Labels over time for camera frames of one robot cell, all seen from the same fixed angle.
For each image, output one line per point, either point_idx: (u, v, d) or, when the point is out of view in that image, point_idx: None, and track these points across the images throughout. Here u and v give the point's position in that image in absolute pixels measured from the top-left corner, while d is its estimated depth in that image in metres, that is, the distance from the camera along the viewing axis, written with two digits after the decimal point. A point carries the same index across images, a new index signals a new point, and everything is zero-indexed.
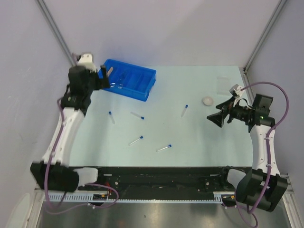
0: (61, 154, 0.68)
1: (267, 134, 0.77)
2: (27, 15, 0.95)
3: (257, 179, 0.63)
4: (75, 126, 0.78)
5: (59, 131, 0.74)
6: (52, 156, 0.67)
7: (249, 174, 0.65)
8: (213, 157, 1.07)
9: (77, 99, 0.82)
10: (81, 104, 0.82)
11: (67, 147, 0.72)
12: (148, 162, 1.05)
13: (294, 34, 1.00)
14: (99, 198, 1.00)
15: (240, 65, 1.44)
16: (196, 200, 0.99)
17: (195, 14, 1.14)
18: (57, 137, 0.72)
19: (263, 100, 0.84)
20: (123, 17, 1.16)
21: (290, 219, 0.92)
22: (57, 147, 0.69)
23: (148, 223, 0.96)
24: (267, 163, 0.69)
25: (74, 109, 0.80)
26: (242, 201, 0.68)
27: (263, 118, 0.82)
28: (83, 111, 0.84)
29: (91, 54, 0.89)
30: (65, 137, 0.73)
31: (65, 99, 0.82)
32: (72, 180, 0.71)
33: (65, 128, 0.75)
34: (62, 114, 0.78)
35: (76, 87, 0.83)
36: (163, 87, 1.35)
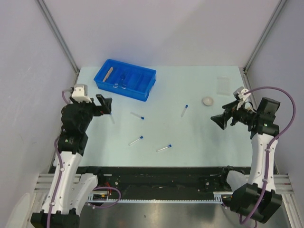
0: (61, 202, 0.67)
1: (268, 145, 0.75)
2: (27, 15, 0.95)
3: (249, 194, 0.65)
4: (73, 169, 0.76)
5: (56, 178, 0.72)
6: (52, 206, 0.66)
7: (243, 187, 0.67)
8: (213, 157, 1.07)
9: (74, 140, 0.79)
10: (78, 145, 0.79)
11: (67, 194, 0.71)
12: (148, 162, 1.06)
13: (294, 34, 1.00)
14: (99, 198, 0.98)
15: (240, 65, 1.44)
16: (196, 200, 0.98)
17: (195, 14, 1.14)
18: (55, 185, 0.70)
19: (269, 106, 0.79)
20: (123, 17, 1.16)
21: (290, 219, 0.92)
22: (56, 197, 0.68)
23: (148, 223, 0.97)
24: (263, 177, 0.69)
25: (72, 153, 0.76)
26: (235, 210, 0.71)
27: (267, 125, 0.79)
28: (80, 151, 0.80)
29: (84, 87, 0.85)
30: (64, 183, 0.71)
31: (62, 140, 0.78)
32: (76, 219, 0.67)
33: (63, 175, 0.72)
34: (60, 156, 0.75)
35: (71, 128, 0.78)
36: (163, 87, 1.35)
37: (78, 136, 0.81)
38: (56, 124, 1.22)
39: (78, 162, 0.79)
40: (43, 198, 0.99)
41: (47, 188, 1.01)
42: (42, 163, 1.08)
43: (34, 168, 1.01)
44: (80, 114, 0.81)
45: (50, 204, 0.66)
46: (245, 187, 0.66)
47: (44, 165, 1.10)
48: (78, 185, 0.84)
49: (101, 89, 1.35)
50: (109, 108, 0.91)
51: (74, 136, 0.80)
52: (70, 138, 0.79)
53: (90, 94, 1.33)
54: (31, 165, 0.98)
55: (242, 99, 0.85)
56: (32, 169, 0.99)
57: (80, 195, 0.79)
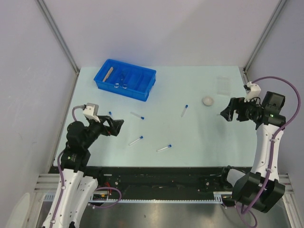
0: (61, 220, 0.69)
1: (273, 136, 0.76)
2: (27, 14, 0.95)
3: (253, 182, 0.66)
4: (75, 185, 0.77)
5: (59, 195, 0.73)
6: (52, 223, 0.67)
7: (247, 176, 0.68)
8: (213, 157, 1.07)
9: (76, 158, 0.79)
10: (80, 163, 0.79)
11: (68, 211, 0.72)
12: (148, 163, 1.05)
13: (294, 34, 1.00)
14: (99, 198, 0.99)
15: (240, 65, 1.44)
16: (196, 200, 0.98)
17: (195, 14, 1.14)
18: (57, 201, 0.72)
19: (275, 98, 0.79)
20: (123, 16, 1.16)
21: (290, 219, 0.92)
22: (57, 214, 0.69)
23: (148, 223, 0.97)
24: (267, 167, 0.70)
25: (74, 170, 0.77)
26: (237, 200, 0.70)
27: (273, 117, 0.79)
28: (82, 168, 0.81)
29: (95, 106, 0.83)
30: (65, 201, 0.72)
31: (65, 157, 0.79)
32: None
33: (64, 192, 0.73)
34: (62, 173, 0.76)
35: (74, 145, 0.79)
36: (163, 87, 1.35)
37: (81, 153, 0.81)
38: (56, 124, 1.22)
39: (80, 178, 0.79)
40: (43, 198, 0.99)
41: (47, 188, 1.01)
42: (42, 163, 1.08)
43: (34, 168, 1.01)
44: (84, 131, 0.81)
45: (50, 222, 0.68)
46: (249, 175, 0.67)
47: (44, 165, 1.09)
48: (78, 192, 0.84)
49: (101, 89, 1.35)
50: (117, 130, 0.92)
51: (77, 152, 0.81)
52: (73, 155, 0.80)
53: (90, 95, 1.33)
54: (31, 165, 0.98)
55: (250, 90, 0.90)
56: (32, 169, 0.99)
57: (79, 205, 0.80)
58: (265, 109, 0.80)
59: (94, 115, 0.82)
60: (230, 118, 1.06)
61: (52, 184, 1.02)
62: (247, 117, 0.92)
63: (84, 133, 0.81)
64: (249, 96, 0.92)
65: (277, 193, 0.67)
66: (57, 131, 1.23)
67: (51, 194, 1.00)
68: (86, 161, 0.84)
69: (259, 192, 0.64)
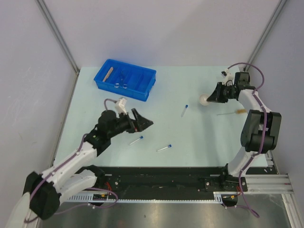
0: (59, 176, 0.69)
1: (253, 91, 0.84)
2: (27, 15, 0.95)
3: (256, 116, 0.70)
4: (87, 158, 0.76)
5: (69, 156, 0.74)
6: (50, 175, 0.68)
7: (249, 115, 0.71)
8: (212, 157, 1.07)
9: (99, 138, 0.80)
10: (100, 144, 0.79)
11: (69, 174, 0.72)
12: (148, 162, 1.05)
13: (295, 35, 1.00)
14: (99, 198, 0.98)
15: (240, 65, 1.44)
16: (196, 200, 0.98)
17: (195, 14, 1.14)
18: (65, 160, 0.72)
19: (243, 74, 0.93)
20: (123, 17, 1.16)
21: (290, 219, 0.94)
22: (59, 170, 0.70)
23: (148, 223, 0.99)
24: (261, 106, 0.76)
25: (93, 146, 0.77)
26: (248, 146, 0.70)
27: (246, 87, 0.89)
28: (98, 151, 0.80)
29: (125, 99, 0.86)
30: (71, 164, 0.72)
31: (90, 134, 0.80)
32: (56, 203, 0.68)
33: (75, 157, 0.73)
34: (81, 144, 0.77)
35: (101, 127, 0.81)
36: (164, 86, 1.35)
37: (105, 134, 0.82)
38: (56, 124, 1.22)
39: (92, 156, 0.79)
40: None
41: None
42: (42, 163, 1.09)
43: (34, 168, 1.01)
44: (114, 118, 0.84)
45: (50, 172, 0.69)
46: (251, 112, 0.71)
47: (44, 165, 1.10)
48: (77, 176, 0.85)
49: (101, 89, 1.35)
50: (142, 128, 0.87)
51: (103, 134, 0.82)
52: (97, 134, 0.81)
53: (90, 94, 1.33)
54: (31, 165, 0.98)
55: (227, 75, 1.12)
56: (32, 169, 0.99)
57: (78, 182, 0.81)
58: (238, 85, 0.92)
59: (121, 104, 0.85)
60: (217, 100, 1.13)
61: None
62: (225, 97, 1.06)
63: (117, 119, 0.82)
64: (225, 79, 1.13)
65: (278, 119, 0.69)
66: (58, 131, 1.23)
67: None
68: (106, 145, 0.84)
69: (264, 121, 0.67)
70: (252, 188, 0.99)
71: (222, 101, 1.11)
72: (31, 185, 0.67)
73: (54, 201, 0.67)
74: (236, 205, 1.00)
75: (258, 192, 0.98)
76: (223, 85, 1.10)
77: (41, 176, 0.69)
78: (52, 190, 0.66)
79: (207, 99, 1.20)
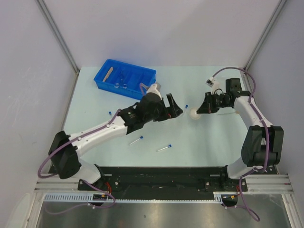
0: (83, 143, 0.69)
1: (249, 100, 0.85)
2: (27, 14, 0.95)
3: (257, 133, 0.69)
4: (114, 133, 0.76)
5: (99, 127, 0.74)
6: (77, 139, 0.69)
7: (250, 132, 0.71)
8: (211, 157, 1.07)
9: (134, 117, 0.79)
10: (133, 123, 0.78)
11: (93, 143, 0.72)
12: (148, 162, 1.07)
13: (294, 34, 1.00)
14: (99, 198, 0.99)
15: (240, 65, 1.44)
16: (196, 200, 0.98)
17: (195, 14, 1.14)
18: (94, 129, 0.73)
19: (234, 80, 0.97)
20: (123, 16, 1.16)
21: (290, 219, 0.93)
22: (85, 137, 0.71)
23: (148, 223, 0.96)
24: (260, 119, 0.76)
25: (124, 123, 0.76)
26: (251, 163, 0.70)
27: (240, 92, 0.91)
28: (128, 129, 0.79)
29: (156, 85, 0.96)
30: (99, 134, 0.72)
31: (126, 110, 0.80)
32: (76, 166, 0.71)
33: (105, 128, 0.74)
34: (114, 118, 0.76)
35: (139, 108, 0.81)
36: (164, 86, 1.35)
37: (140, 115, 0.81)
38: (56, 123, 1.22)
39: (122, 132, 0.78)
40: (43, 198, 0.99)
41: (47, 188, 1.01)
42: None
43: (34, 168, 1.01)
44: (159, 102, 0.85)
45: (77, 137, 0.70)
46: (251, 130, 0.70)
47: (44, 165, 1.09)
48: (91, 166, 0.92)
49: (101, 89, 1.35)
50: (176, 113, 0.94)
51: (138, 115, 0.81)
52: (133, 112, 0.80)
53: (90, 94, 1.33)
54: (31, 165, 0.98)
55: (213, 84, 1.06)
56: (32, 169, 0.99)
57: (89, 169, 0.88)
58: (232, 91, 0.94)
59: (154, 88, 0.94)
60: (211, 110, 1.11)
61: (52, 184, 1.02)
62: (219, 104, 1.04)
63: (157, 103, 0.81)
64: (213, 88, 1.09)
65: (280, 135, 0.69)
66: (57, 131, 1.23)
67: (51, 194, 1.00)
68: (137, 127, 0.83)
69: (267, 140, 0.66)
70: (252, 188, 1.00)
71: (214, 109, 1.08)
72: (58, 142, 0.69)
73: (73, 165, 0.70)
74: (236, 205, 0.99)
75: (258, 192, 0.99)
76: (212, 94, 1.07)
77: (68, 137, 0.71)
78: (74, 155, 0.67)
79: (197, 111, 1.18)
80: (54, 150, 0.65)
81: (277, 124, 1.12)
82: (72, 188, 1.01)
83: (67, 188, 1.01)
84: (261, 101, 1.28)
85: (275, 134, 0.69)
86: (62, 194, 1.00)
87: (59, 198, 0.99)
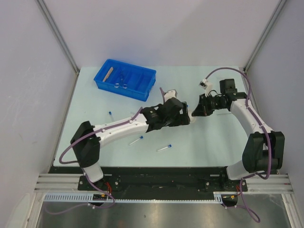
0: (107, 135, 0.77)
1: (246, 104, 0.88)
2: (27, 14, 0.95)
3: (259, 141, 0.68)
4: (134, 130, 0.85)
5: (122, 122, 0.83)
6: (100, 131, 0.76)
7: (250, 139, 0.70)
8: (211, 157, 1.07)
9: (155, 116, 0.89)
10: (153, 121, 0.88)
11: (114, 137, 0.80)
12: (148, 162, 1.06)
13: (294, 34, 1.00)
14: (99, 198, 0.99)
15: (240, 65, 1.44)
16: (196, 200, 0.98)
17: (195, 14, 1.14)
18: (118, 124, 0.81)
19: (228, 82, 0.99)
20: (123, 16, 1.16)
21: (290, 219, 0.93)
22: (109, 130, 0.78)
23: (148, 223, 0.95)
24: (259, 125, 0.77)
25: (146, 121, 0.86)
26: (254, 170, 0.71)
27: (236, 94, 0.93)
28: (149, 127, 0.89)
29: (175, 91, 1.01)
30: (121, 128, 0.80)
31: (148, 109, 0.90)
32: (95, 157, 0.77)
33: (127, 124, 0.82)
34: (137, 115, 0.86)
35: (162, 109, 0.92)
36: (164, 86, 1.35)
37: (161, 116, 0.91)
38: (56, 123, 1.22)
39: (141, 130, 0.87)
40: (43, 198, 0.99)
41: (47, 188, 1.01)
42: (42, 163, 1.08)
43: (34, 168, 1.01)
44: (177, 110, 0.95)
45: (101, 128, 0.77)
46: (252, 137, 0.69)
47: (44, 165, 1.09)
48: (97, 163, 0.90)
49: (101, 89, 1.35)
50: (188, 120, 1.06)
51: (159, 115, 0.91)
52: (155, 112, 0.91)
53: (90, 94, 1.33)
54: (31, 165, 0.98)
55: (206, 86, 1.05)
56: (32, 169, 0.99)
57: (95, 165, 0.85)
58: (227, 93, 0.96)
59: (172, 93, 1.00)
60: (206, 113, 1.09)
61: (52, 184, 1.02)
62: (214, 107, 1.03)
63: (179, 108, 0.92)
64: (207, 90, 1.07)
65: (281, 140, 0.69)
66: (57, 131, 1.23)
67: (51, 194, 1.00)
68: (157, 126, 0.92)
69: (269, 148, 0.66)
70: (252, 188, 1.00)
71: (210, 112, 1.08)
72: (83, 131, 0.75)
73: (93, 155, 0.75)
74: (236, 205, 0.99)
75: (258, 192, 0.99)
76: (206, 96, 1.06)
77: (92, 128, 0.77)
78: (97, 146, 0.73)
79: (192, 113, 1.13)
80: (80, 138, 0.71)
81: (277, 124, 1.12)
82: (72, 188, 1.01)
83: (67, 187, 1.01)
84: (261, 101, 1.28)
85: (277, 139, 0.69)
86: (62, 194, 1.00)
87: (59, 198, 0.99)
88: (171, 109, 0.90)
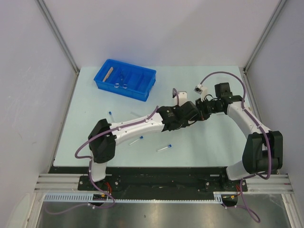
0: (123, 133, 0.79)
1: (242, 106, 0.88)
2: (27, 14, 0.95)
3: (257, 141, 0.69)
4: (150, 129, 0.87)
5: (138, 121, 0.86)
6: (117, 129, 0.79)
7: (249, 140, 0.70)
8: (210, 157, 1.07)
9: (172, 115, 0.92)
10: (170, 121, 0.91)
11: (130, 135, 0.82)
12: (149, 162, 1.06)
13: (294, 35, 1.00)
14: (99, 198, 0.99)
15: (240, 65, 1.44)
16: (196, 200, 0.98)
17: (196, 14, 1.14)
18: (134, 123, 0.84)
19: (223, 85, 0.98)
20: (123, 16, 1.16)
21: (290, 219, 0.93)
22: (124, 128, 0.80)
23: (148, 223, 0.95)
24: (257, 125, 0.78)
25: (161, 120, 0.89)
26: (255, 170, 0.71)
27: (231, 98, 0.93)
28: (165, 127, 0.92)
29: (185, 92, 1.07)
30: (137, 127, 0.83)
31: (166, 109, 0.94)
32: (110, 156, 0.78)
33: (143, 123, 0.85)
34: (153, 114, 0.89)
35: (179, 111, 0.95)
36: (164, 86, 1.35)
37: (178, 117, 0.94)
38: (56, 123, 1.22)
39: (157, 129, 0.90)
40: (43, 198, 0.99)
41: (47, 188, 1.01)
42: (42, 163, 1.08)
43: (34, 168, 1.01)
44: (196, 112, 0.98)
45: (118, 126, 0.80)
46: (251, 138, 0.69)
47: (44, 165, 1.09)
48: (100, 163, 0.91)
49: (101, 89, 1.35)
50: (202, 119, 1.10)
51: (176, 116, 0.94)
52: (172, 112, 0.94)
53: (90, 94, 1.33)
54: (31, 165, 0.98)
55: (202, 91, 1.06)
56: (33, 169, 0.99)
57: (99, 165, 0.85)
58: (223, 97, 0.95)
59: (182, 95, 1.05)
60: (204, 118, 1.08)
61: (52, 184, 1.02)
62: (210, 110, 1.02)
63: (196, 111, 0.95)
64: (202, 95, 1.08)
65: (280, 139, 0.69)
66: (57, 131, 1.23)
67: (51, 194, 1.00)
68: (173, 127, 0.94)
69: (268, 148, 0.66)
70: (252, 188, 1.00)
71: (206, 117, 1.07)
72: (100, 128, 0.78)
73: (109, 153, 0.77)
74: (236, 205, 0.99)
75: (258, 192, 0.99)
76: (202, 101, 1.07)
77: (109, 126, 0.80)
78: (113, 143, 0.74)
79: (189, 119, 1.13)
80: (97, 135, 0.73)
81: (277, 124, 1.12)
82: (72, 188, 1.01)
83: (67, 188, 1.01)
84: (261, 101, 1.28)
85: (275, 139, 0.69)
86: (62, 194, 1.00)
87: (59, 198, 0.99)
88: (188, 111, 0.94)
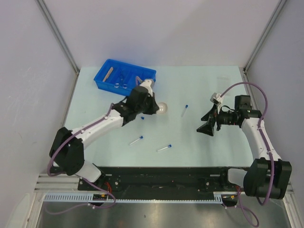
0: (87, 135, 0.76)
1: (258, 125, 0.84)
2: (27, 15, 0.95)
3: (263, 169, 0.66)
4: (111, 125, 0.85)
5: (98, 120, 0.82)
6: (80, 132, 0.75)
7: (255, 164, 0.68)
8: (213, 156, 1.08)
9: (126, 109, 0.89)
10: (127, 114, 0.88)
11: (94, 135, 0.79)
12: (148, 162, 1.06)
13: (294, 34, 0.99)
14: (99, 198, 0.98)
15: (240, 65, 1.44)
16: (198, 200, 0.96)
17: (196, 14, 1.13)
18: (95, 122, 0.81)
19: (244, 98, 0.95)
20: (123, 16, 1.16)
21: (290, 218, 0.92)
22: (87, 130, 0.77)
23: (148, 223, 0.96)
24: (267, 150, 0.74)
25: (119, 114, 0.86)
26: (252, 194, 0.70)
27: (250, 112, 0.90)
28: (125, 121, 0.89)
29: (151, 80, 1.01)
30: (99, 126, 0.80)
31: (119, 104, 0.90)
32: (80, 161, 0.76)
33: (103, 120, 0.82)
34: (109, 110, 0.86)
35: (131, 100, 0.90)
36: (164, 86, 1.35)
37: (132, 107, 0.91)
38: (56, 123, 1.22)
39: (118, 124, 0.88)
40: (43, 198, 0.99)
41: (47, 188, 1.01)
42: (42, 163, 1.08)
43: (34, 168, 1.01)
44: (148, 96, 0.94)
45: (80, 130, 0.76)
46: (257, 163, 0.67)
47: (44, 165, 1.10)
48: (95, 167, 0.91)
49: (102, 89, 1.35)
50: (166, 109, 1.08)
51: (130, 106, 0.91)
52: (126, 105, 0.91)
53: (91, 94, 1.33)
54: (31, 165, 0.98)
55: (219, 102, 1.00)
56: (33, 169, 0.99)
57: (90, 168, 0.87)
58: (241, 109, 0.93)
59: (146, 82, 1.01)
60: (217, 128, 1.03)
61: (53, 184, 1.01)
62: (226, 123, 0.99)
63: (146, 93, 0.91)
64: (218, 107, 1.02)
65: (288, 173, 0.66)
66: None
67: (51, 194, 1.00)
68: (131, 118, 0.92)
69: (271, 180, 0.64)
70: None
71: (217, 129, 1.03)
72: (61, 138, 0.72)
73: (78, 159, 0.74)
74: (236, 205, 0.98)
75: None
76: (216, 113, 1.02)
77: (71, 132, 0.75)
78: (80, 146, 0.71)
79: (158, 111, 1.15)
80: (59, 147, 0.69)
81: (277, 125, 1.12)
82: (72, 188, 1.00)
83: (68, 187, 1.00)
84: (261, 101, 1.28)
85: (282, 170, 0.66)
86: (62, 194, 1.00)
87: (59, 198, 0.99)
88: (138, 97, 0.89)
